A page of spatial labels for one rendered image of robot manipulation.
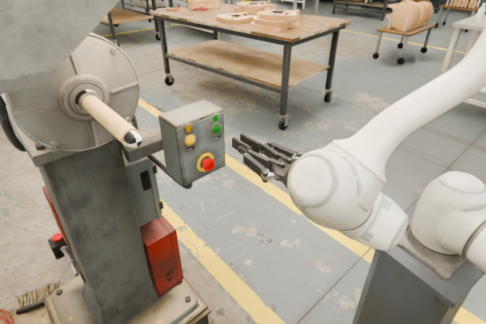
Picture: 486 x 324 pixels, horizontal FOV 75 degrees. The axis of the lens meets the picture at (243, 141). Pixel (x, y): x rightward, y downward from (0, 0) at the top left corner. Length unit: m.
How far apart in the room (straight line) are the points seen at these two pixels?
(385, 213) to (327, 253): 1.42
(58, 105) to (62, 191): 0.34
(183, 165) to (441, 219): 0.72
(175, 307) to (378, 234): 1.01
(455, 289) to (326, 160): 0.76
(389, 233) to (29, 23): 0.58
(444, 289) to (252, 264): 1.07
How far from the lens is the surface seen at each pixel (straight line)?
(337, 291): 1.88
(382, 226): 0.61
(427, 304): 1.18
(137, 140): 0.52
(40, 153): 0.84
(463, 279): 1.18
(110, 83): 0.73
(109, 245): 1.17
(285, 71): 2.89
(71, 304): 1.58
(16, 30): 0.39
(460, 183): 1.04
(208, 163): 0.91
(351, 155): 0.49
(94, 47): 0.72
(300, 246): 2.02
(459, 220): 1.02
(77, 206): 1.03
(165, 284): 1.42
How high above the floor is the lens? 1.51
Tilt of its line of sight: 31 degrees down
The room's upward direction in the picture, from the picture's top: straight up
